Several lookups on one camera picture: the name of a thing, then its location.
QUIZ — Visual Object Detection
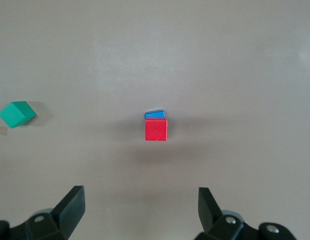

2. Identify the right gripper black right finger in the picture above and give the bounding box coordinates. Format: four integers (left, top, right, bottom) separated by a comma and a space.
194, 186, 302, 240

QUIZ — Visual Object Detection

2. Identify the blue wooden cube block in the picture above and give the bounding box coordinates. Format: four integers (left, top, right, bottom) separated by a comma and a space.
144, 108, 166, 120

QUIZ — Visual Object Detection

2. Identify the red wooden cube block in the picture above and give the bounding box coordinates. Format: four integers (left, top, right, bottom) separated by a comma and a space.
145, 118, 168, 142

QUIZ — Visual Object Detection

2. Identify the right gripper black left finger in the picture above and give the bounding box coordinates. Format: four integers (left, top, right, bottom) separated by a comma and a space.
0, 185, 86, 240

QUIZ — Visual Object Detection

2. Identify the green wooden cube block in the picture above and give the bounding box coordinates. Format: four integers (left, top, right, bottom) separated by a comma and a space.
0, 100, 37, 129

